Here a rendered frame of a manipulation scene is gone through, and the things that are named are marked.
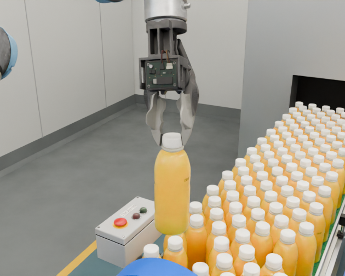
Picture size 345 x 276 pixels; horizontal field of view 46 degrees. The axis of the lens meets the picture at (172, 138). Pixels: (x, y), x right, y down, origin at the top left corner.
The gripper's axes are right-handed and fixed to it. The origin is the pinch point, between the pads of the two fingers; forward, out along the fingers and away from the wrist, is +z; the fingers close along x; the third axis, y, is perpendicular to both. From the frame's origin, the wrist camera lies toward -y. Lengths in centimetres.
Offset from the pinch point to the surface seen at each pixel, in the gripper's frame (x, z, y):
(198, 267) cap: -0.3, 32.1, -21.3
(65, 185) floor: -167, 55, -246
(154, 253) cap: -11.9, 30.4, -23.7
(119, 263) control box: -23, 35, -28
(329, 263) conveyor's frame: 33, 43, -62
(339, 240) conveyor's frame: 38, 40, -74
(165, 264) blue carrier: -2.0, 23.7, -0.3
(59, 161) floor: -197, 38, -286
